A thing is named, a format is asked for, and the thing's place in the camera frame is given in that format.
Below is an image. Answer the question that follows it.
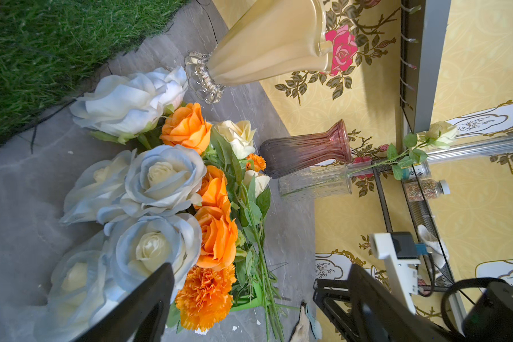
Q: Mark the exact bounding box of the orange rose near mat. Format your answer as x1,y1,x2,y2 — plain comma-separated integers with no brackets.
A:
160,103,212,155

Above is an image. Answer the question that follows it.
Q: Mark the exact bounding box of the pale blue rose top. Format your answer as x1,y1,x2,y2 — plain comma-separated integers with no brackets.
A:
70,66,188,141

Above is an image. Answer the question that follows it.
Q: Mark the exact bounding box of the orange rose stem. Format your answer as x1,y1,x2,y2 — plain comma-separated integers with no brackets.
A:
195,201,239,271

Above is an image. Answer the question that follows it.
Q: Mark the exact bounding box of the pale blue rose bottom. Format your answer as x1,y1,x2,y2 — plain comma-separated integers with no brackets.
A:
34,213,202,341

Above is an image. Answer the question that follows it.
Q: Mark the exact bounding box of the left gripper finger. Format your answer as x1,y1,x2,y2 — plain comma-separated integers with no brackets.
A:
76,263,175,341

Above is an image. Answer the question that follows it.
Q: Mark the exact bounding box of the cream ruffled vase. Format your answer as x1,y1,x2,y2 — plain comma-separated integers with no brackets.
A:
185,0,333,104

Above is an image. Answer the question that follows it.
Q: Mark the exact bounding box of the orange rose middle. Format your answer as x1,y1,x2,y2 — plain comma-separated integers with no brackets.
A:
198,165,229,208

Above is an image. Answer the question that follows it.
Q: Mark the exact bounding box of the pale blue rose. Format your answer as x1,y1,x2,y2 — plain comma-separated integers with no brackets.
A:
70,66,188,141
60,145,207,225
34,213,202,341

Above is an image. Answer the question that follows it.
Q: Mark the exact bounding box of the pale blue rose middle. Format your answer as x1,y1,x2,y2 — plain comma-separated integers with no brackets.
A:
60,145,207,225

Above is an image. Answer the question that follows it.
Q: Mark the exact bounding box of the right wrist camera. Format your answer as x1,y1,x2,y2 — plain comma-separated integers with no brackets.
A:
369,232,420,314

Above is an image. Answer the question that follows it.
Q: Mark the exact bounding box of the purple glass vase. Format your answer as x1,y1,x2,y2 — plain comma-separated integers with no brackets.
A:
259,120,353,179

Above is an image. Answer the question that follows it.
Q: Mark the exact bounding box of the grey wall planter tray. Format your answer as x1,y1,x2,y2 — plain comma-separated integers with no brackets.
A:
400,0,451,133

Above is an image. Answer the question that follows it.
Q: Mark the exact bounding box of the bottle with colourful beads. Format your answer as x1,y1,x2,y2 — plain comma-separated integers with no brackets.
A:
403,179,450,202

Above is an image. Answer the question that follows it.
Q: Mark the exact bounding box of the green artificial grass mat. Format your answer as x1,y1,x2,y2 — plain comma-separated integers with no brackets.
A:
0,1,182,146

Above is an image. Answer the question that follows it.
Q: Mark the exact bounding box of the orange marigold lower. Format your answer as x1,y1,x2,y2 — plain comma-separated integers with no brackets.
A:
175,264,236,331

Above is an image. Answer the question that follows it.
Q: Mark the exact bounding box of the clear glass vase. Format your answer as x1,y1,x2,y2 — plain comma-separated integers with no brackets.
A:
278,165,352,200

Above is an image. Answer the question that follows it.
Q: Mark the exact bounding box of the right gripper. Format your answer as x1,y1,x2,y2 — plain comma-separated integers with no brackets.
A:
313,265,436,341

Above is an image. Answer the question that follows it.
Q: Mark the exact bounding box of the white rose stem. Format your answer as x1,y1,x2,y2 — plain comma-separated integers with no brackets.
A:
347,121,458,180

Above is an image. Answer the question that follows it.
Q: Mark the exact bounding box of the glass jar with white lid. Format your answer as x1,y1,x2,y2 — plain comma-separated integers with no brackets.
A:
402,161,431,181

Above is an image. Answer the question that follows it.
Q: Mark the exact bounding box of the orange marigold stem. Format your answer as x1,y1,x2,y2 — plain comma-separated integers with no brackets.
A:
246,154,266,172

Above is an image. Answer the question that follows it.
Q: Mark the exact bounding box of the white cloth in basket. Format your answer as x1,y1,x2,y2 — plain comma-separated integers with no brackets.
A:
417,225,450,269

